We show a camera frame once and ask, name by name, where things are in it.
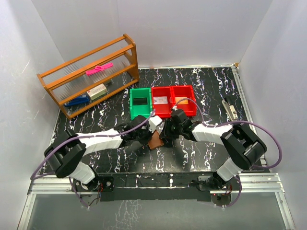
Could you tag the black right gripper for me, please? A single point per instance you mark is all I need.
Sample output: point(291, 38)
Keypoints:
point(166, 133)

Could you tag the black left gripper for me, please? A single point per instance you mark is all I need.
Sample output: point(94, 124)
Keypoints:
point(149, 134)

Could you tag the brown leather card holder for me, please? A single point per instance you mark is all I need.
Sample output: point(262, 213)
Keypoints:
point(155, 141)

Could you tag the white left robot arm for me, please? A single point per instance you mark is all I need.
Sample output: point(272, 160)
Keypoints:
point(66, 153)

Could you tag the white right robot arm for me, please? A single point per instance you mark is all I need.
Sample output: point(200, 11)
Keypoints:
point(243, 146)

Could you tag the white card in bin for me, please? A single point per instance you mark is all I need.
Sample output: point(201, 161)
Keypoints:
point(160, 100)

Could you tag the orange card in bin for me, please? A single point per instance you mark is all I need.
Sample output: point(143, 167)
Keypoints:
point(181, 100)

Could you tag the red plastic bin middle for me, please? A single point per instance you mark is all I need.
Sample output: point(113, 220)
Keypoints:
point(162, 110)

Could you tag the red plastic bin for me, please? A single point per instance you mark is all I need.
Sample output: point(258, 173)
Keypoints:
point(184, 91)
point(162, 110)

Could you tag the green plastic bin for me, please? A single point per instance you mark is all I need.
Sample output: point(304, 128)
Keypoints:
point(140, 102)

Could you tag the red plastic bin right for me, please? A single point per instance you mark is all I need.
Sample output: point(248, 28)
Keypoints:
point(184, 91)

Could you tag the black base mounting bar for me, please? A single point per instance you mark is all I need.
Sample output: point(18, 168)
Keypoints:
point(161, 186)

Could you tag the white red small box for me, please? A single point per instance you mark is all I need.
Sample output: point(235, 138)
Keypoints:
point(97, 91)

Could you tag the grey metal stapler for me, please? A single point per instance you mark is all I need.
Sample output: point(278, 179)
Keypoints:
point(230, 108)

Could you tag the blue stapler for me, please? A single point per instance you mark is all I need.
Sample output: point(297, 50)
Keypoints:
point(84, 98)

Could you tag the pink plastic clip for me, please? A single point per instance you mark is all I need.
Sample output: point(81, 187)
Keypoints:
point(98, 69)

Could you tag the wooden shelf rack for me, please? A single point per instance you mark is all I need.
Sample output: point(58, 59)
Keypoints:
point(114, 64)

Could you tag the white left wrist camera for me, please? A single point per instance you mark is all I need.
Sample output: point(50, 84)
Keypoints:
point(154, 122)

